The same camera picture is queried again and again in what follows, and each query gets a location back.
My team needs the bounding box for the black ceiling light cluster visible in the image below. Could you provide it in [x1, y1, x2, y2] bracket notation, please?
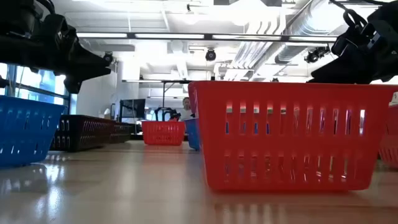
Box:
[303, 46, 331, 64]

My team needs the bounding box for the person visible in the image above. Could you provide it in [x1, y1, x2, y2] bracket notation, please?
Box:
[179, 96, 196, 121]

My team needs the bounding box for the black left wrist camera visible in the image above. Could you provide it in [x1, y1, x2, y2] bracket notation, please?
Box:
[46, 14, 78, 47]

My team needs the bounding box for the overhead LED light bar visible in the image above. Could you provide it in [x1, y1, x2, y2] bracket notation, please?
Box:
[76, 32, 338, 44]

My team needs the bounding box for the silver ceiling air duct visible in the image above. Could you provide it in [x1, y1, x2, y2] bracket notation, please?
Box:
[273, 0, 379, 65]

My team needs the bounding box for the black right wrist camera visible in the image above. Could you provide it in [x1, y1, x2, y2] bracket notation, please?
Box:
[331, 26, 376, 57]

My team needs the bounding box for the red plastic slotted basket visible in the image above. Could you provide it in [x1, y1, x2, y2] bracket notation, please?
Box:
[378, 104, 398, 169]
[188, 80, 398, 192]
[141, 120, 187, 146]

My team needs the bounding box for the window with dark frame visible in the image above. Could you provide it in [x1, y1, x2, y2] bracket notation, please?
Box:
[0, 62, 78, 116]

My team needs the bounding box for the black computer monitor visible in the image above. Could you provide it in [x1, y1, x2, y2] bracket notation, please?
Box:
[119, 98, 146, 119]

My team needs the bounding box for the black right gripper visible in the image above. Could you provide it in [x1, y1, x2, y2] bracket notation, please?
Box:
[307, 18, 398, 83]

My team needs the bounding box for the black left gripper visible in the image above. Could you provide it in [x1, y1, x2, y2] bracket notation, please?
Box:
[37, 37, 112, 93]

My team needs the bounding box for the blue plastic slotted basket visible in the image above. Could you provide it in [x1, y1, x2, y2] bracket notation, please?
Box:
[184, 117, 201, 152]
[0, 95, 67, 168]

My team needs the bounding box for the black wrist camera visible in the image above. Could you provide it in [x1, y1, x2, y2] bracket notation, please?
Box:
[46, 14, 78, 47]
[331, 26, 376, 57]

